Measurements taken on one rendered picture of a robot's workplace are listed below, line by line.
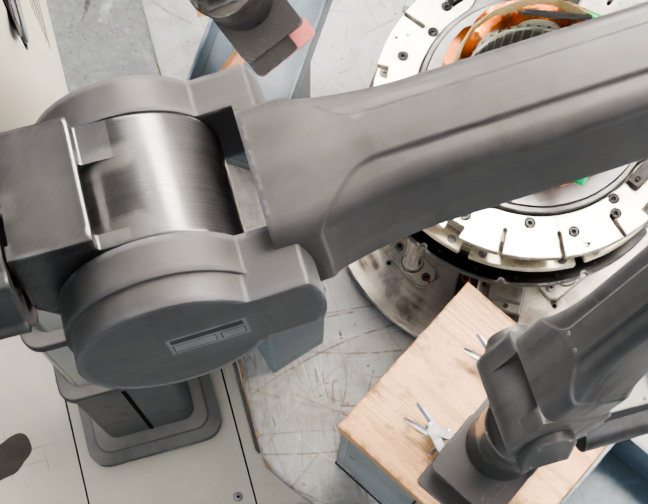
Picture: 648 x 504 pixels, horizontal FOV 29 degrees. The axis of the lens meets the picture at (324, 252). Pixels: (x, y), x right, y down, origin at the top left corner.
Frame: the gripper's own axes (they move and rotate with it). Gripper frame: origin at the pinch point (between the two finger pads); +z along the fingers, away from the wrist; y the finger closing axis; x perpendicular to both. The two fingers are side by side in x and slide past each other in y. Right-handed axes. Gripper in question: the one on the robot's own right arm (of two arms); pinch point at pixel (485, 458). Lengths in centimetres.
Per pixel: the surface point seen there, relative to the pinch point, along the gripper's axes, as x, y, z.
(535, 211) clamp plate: 10.9, 22.5, 5.1
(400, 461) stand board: 5.6, -3.7, 8.7
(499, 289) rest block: 9.9, 22.2, 31.4
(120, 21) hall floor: 104, 42, 116
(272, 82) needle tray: 41.1, 18.5, 12.9
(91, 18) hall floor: 109, 39, 116
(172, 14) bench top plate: 65, 25, 38
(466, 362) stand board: 6.8, 7.6, 8.7
